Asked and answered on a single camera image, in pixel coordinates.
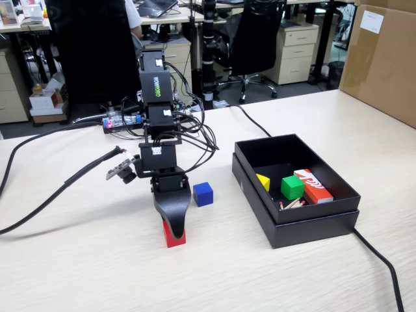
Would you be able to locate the black cardboard box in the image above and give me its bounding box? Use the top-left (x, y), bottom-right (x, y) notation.
top-left (233, 133), bottom-right (362, 225)

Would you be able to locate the grey cable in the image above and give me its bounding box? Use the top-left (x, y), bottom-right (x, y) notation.
top-left (73, 112), bottom-right (108, 126)

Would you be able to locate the black solid-back office chair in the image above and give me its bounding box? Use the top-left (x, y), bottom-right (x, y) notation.
top-left (44, 0), bottom-right (144, 105)

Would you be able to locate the black open box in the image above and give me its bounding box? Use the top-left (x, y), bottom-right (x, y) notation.
top-left (231, 152), bottom-right (361, 250)

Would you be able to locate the black laptop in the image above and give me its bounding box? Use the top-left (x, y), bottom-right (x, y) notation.
top-left (136, 0), bottom-right (179, 18)

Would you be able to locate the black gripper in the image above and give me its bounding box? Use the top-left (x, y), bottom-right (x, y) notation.
top-left (150, 170), bottom-right (191, 242)

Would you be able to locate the black trash bin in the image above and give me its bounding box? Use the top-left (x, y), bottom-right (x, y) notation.
top-left (326, 60), bottom-right (345, 90)

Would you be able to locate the white cardboard box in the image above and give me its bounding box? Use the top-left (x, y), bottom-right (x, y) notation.
top-left (29, 88), bottom-right (66, 111)

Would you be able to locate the black power cable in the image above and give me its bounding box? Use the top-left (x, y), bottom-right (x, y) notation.
top-left (224, 103), bottom-right (406, 312)

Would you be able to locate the orange white matchbox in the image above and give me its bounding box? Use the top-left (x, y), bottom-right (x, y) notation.
top-left (293, 168), bottom-right (335, 205)

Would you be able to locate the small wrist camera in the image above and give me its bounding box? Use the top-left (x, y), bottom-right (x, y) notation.
top-left (105, 155), bottom-right (138, 185)

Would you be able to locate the blue wooden cube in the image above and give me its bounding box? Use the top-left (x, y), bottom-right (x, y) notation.
top-left (192, 181), bottom-right (215, 208)

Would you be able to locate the red wooden cube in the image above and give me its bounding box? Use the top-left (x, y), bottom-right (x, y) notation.
top-left (162, 220), bottom-right (187, 249)

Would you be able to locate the motor controller circuit board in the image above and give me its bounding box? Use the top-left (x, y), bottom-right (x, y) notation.
top-left (101, 110), bottom-right (146, 135)

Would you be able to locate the black mesh office chair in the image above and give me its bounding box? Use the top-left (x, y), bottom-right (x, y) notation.
top-left (214, 0), bottom-right (289, 104)

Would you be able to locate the black pole with white bands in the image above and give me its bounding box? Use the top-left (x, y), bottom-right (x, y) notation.
top-left (201, 0), bottom-right (217, 110)

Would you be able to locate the beige drawer cabinet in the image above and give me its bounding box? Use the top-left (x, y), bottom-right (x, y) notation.
top-left (157, 40), bottom-right (192, 98)
top-left (0, 48), bottom-right (30, 124)
top-left (261, 24), bottom-right (319, 85)

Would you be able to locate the small white device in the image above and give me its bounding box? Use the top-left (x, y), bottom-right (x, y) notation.
top-left (25, 5), bottom-right (45, 23)

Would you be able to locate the yellow wooden block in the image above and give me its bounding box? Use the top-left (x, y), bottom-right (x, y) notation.
top-left (255, 173), bottom-right (271, 192)

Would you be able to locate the green wooden cube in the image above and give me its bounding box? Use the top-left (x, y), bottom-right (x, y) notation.
top-left (280, 175), bottom-right (306, 201)

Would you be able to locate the clear picture display stand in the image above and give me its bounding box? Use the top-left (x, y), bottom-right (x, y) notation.
top-left (0, 1), bottom-right (20, 27)

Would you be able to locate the thick black camera cable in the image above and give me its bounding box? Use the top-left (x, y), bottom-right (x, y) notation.
top-left (0, 122), bottom-right (131, 235)

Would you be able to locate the large brown cardboard box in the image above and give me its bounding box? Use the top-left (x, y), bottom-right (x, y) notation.
top-left (337, 0), bottom-right (416, 129)

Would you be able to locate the person in white shirt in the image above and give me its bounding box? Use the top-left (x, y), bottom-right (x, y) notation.
top-left (124, 0), bottom-right (144, 49)

